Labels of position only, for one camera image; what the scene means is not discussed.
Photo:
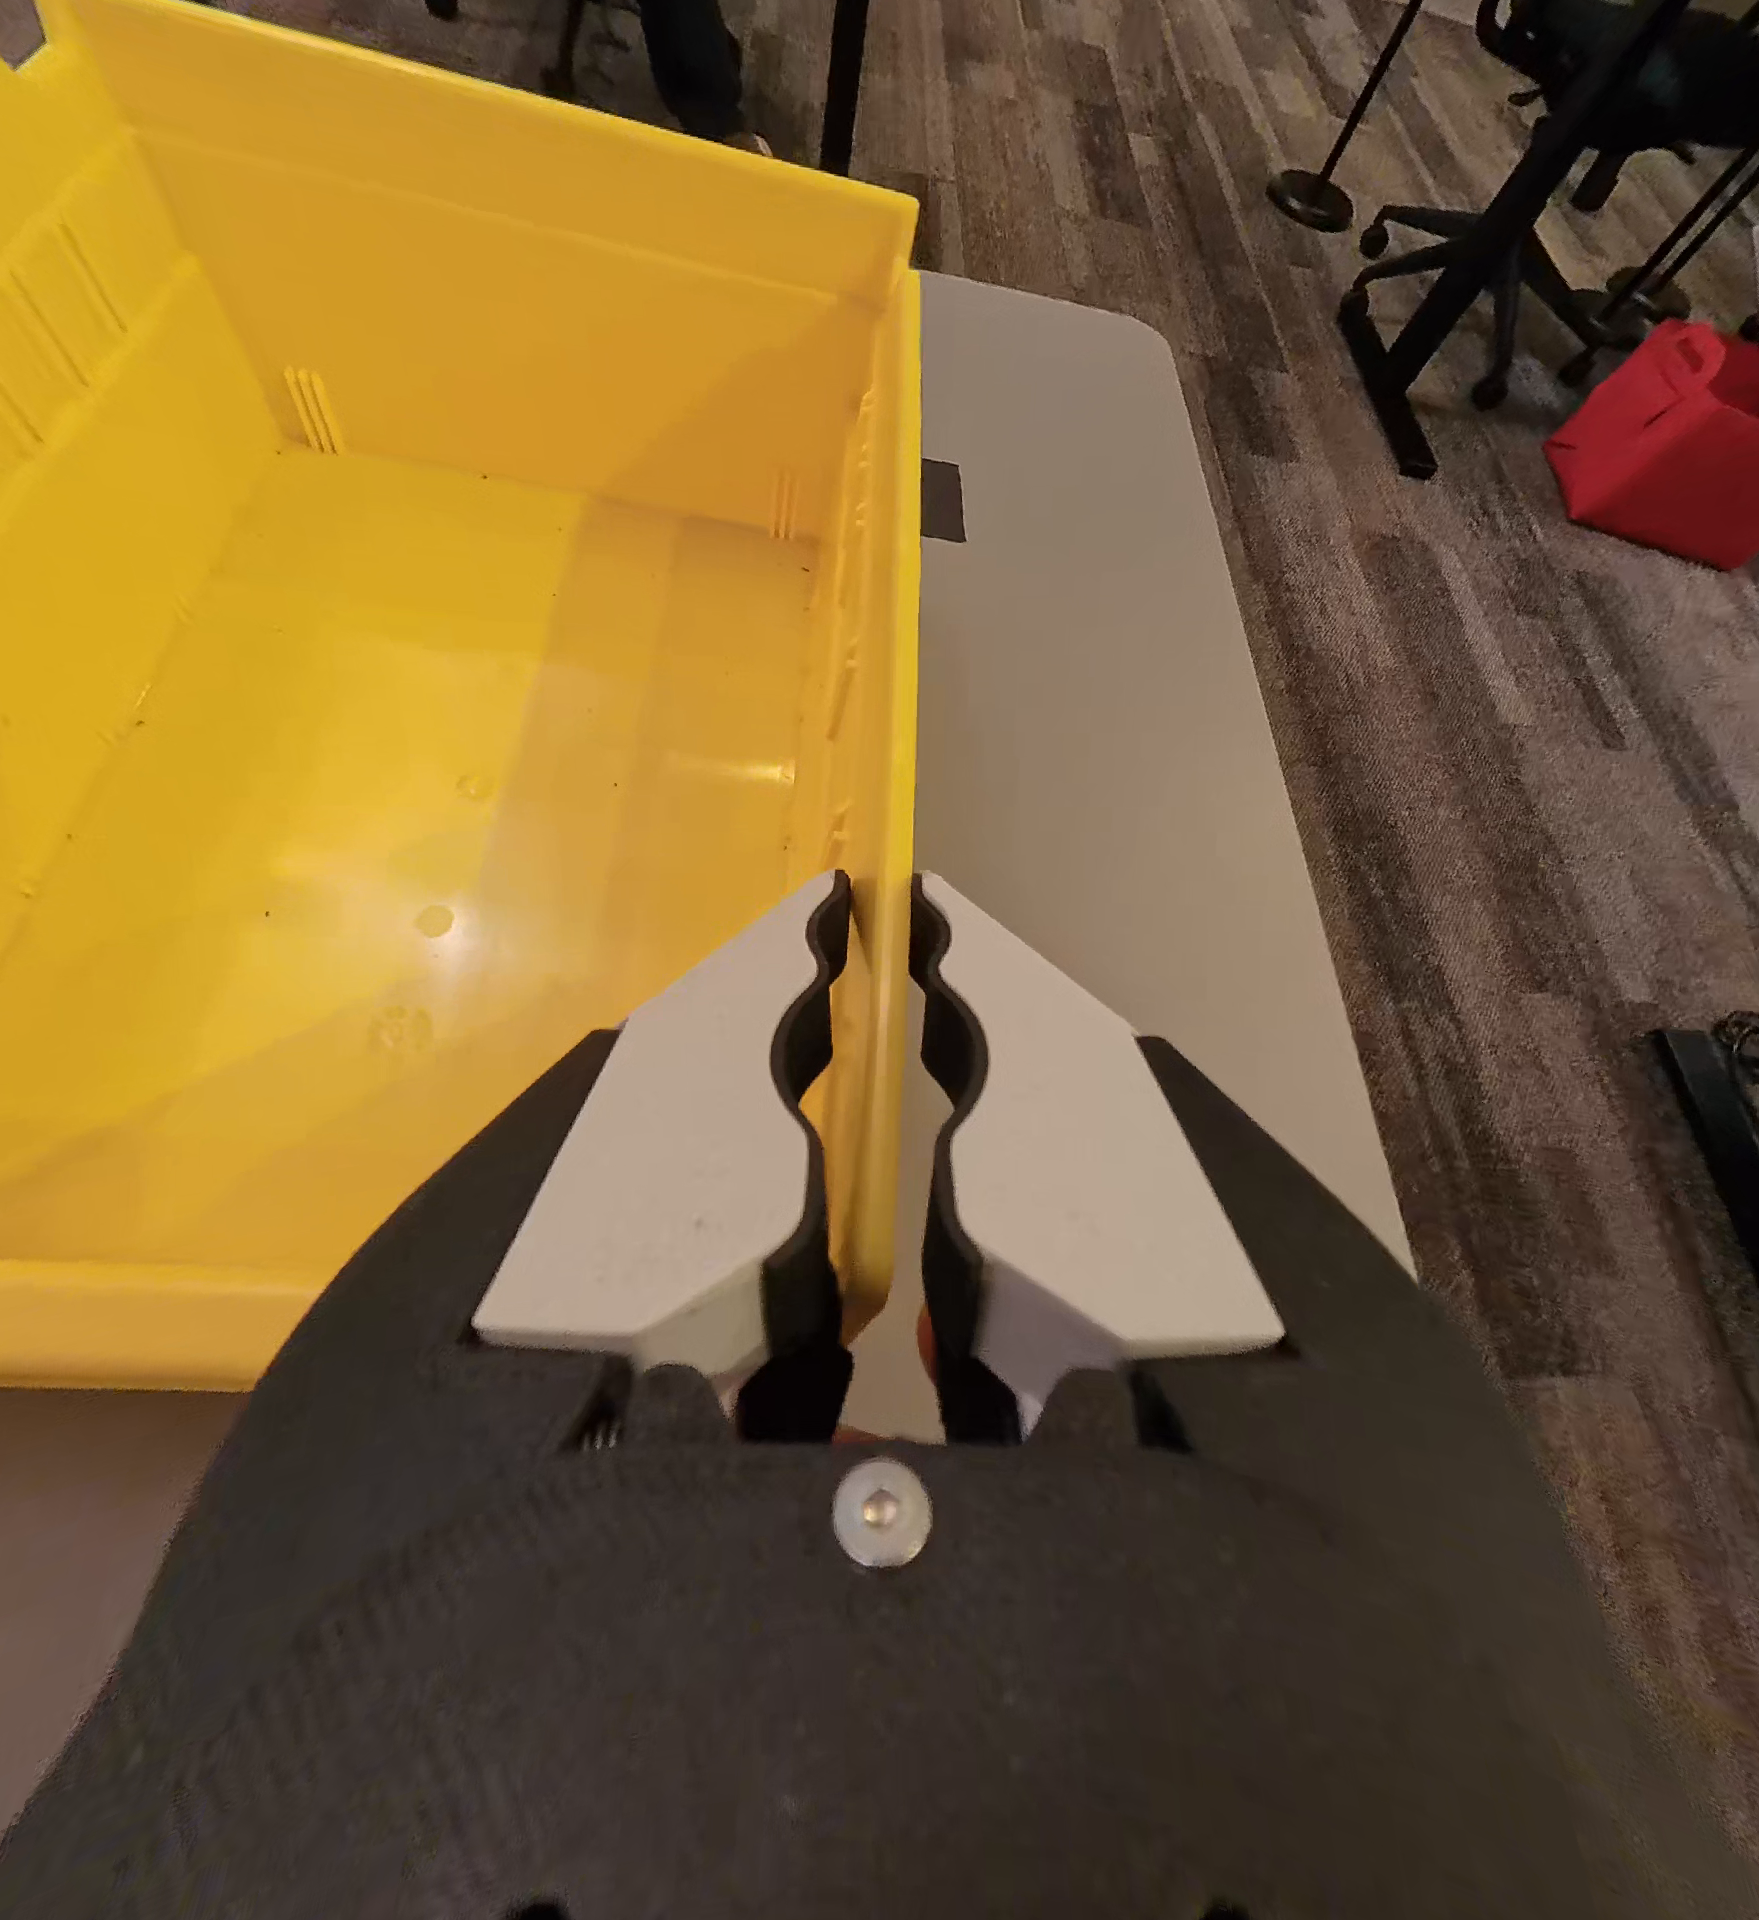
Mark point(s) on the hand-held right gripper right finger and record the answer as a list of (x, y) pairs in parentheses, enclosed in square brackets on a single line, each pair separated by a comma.
[(1119, 1199)]

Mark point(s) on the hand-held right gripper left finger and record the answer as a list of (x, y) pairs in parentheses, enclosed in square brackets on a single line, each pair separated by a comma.
[(653, 1183)]

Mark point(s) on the yellow plastic bin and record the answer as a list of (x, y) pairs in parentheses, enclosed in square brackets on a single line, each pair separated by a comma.
[(371, 674)]

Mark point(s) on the person's right hand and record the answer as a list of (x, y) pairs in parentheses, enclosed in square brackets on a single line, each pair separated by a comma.
[(923, 1333)]

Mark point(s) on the red storage bin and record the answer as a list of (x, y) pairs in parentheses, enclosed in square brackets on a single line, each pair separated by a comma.
[(1707, 448)]

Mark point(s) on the black pole stand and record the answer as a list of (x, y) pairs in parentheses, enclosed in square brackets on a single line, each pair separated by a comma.
[(1308, 197)]

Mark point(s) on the black office chair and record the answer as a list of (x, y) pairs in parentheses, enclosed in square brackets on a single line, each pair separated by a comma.
[(1539, 222)]

